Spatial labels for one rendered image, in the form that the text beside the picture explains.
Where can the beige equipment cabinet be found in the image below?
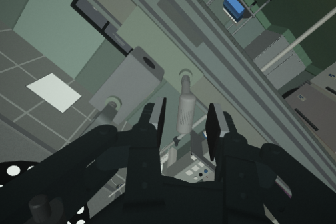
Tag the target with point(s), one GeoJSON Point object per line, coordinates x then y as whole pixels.
{"type": "Point", "coordinates": [315, 108]}

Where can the grey drawer cabinet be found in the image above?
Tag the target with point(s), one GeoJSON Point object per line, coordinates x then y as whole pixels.
{"type": "Point", "coordinates": [283, 74]}

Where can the grey post lock knob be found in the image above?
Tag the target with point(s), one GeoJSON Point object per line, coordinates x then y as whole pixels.
{"type": "Point", "coordinates": [107, 115]}

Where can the black perforated plate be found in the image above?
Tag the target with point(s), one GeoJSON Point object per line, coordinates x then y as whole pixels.
{"type": "Point", "coordinates": [3, 175]}

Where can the grey knurled clamp knob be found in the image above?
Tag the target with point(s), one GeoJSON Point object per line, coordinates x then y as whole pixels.
{"type": "Point", "coordinates": [186, 113]}

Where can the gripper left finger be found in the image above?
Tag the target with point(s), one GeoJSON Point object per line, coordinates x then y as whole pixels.
{"type": "Point", "coordinates": [141, 155]}

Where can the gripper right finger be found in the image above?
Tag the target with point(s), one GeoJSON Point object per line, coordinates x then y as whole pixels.
{"type": "Point", "coordinates": [231, 155]}

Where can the dark framed grey panel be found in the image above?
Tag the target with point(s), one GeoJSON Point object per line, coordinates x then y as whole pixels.
{"type": "Point", "coordinates": [92, 14]}

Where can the blue box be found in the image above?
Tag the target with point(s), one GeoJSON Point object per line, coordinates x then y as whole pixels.
{"type": "Point", "coordinates": [233, 2]}

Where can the grey rail socket clamp block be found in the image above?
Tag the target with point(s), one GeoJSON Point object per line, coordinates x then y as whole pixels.
{"type": "Point", "coordinates": [126, 82]}

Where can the white pole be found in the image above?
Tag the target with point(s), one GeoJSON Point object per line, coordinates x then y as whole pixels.
{"type": "Point", "coordinates": [309, 31]}

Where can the white rectangular panel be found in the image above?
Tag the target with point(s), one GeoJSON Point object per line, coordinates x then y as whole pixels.
{"type": "Point", "coordinates": [53, 92]}

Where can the white screen post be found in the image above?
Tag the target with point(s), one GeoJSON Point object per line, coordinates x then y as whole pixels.
{"type": "Point", "coordinates": [200, 120]}

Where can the grey anaesthesia machine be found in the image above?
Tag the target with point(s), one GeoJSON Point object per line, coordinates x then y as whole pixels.
{"type": "Point", "coordinates": [189, 161]}

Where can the grey table side rail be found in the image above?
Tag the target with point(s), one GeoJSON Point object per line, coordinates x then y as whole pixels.
{"type": "Point", "coordinates": [236, 77]}

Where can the pale green operating table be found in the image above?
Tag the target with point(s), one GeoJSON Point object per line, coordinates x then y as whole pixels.
{"type": "Point", "coordinates": [147, 40]}

